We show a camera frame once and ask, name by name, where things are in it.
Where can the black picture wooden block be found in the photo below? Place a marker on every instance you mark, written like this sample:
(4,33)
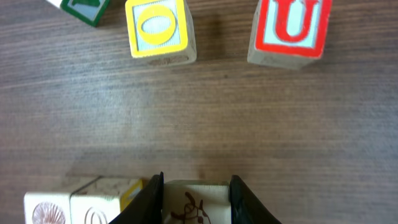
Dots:
(103,200)

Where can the red picture wooden block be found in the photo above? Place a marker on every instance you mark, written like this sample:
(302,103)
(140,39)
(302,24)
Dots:
(52,205)

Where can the yellow sided picture block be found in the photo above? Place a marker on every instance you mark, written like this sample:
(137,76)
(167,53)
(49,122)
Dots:
(196,201)

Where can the yellow wooden block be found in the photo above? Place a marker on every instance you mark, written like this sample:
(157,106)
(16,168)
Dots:
(161,32)

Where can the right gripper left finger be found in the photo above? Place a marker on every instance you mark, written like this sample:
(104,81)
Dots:
(146,207)

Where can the red U wooden block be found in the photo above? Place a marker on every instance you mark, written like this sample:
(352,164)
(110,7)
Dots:
(288,33)

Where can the teal sided wooden block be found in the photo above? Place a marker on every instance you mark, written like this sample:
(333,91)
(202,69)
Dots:
(88,11)

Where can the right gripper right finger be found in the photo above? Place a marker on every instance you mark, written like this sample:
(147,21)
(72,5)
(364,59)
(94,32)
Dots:
(246,208)

